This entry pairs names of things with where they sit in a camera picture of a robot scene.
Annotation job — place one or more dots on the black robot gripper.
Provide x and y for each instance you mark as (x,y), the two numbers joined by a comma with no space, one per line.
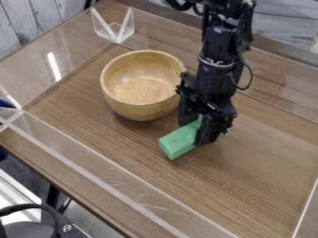
(206,93)

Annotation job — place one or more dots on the black table leg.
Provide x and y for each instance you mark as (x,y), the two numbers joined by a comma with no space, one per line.
(52,196)

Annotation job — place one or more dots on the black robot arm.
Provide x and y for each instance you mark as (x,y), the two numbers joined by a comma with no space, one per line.
(226,29)

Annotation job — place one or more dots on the green rectangular block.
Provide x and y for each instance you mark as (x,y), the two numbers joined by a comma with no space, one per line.
(178,142)

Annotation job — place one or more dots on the blue object at left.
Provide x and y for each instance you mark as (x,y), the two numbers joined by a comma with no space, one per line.
(6,104)

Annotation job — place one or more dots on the clear acrylic corner bracket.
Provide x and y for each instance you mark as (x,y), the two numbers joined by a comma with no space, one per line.
(115,32)

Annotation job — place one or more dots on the clear acrylic enclosure wall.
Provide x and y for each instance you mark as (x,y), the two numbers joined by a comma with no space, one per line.
(246,187)

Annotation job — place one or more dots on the light wooden bowl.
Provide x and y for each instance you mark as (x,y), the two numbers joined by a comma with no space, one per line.
(138,82)

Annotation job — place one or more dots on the black chair armrest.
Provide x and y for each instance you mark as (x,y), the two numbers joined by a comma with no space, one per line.
(30,227)

